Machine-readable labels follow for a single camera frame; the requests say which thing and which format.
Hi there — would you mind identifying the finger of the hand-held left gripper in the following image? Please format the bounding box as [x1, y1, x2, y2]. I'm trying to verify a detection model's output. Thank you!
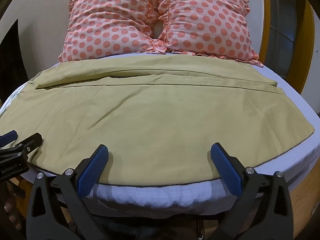
[14, 133, 43, 155]
[0, 130, 19, 148]

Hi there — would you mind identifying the yellow framed window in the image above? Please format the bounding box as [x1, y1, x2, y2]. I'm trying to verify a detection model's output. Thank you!
[214, 0, 320, 95]

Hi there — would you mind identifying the olive green bed sheet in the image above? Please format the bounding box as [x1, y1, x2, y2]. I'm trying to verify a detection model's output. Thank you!
[0, 55, 315, 187]

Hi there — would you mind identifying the pink polka dot pillow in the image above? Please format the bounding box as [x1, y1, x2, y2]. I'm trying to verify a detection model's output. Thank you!
[58, 0, 160, 63]
[152, 0, 264, 67]

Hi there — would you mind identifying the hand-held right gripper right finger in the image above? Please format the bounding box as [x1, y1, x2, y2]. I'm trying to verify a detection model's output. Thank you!
[210, 142, 293, 240]

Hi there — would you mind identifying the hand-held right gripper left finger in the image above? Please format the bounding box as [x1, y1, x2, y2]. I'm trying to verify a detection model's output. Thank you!
[26, 144, 109, 240]

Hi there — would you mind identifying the white bed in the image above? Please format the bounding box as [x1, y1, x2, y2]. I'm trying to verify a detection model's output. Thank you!
[0, 51, 320, 215]

